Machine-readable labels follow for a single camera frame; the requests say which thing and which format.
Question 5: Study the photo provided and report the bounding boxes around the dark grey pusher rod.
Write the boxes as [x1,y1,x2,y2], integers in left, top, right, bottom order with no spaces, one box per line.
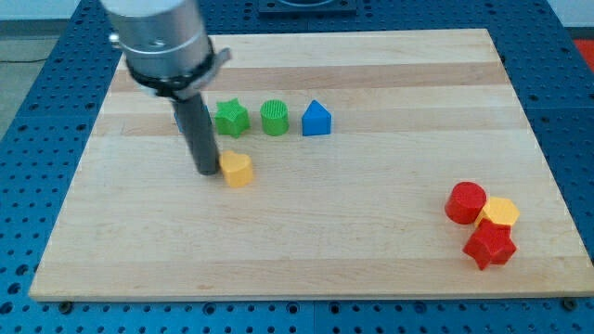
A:
[173,94,219,175]

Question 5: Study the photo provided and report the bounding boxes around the yellow heart block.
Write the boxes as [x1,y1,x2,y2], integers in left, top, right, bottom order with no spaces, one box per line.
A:
[219,150,254,187]

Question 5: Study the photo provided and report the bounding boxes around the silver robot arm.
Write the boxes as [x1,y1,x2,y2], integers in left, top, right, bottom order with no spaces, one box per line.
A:
[101,0,231,175]

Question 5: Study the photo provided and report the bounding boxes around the green star block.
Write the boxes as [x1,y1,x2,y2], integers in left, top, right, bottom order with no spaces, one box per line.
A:
[214,98,251,138]

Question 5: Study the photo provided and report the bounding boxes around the green cylinder block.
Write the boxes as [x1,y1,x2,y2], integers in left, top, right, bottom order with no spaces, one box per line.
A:
[260,99,290,136]

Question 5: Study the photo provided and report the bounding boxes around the blue pentagon house block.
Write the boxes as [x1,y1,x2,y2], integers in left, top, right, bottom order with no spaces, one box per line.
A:
[301,100,332,136]

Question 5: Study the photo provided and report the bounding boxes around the wooden board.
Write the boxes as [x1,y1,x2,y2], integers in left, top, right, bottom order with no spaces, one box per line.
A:
[29,29,593,302]

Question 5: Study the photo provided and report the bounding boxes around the red cylinder block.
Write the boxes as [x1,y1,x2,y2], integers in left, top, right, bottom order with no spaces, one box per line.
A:
[445,181,487,225]

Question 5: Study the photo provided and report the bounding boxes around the yellow hexagon block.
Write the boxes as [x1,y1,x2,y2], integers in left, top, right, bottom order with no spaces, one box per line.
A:
[474,197,520,227]

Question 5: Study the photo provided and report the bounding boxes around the red star block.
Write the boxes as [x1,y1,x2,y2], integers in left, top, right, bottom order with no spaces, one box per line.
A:
[462,218,517,270]

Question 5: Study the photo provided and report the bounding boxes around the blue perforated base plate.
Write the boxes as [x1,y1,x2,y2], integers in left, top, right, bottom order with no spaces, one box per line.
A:
[1,0,593,333]

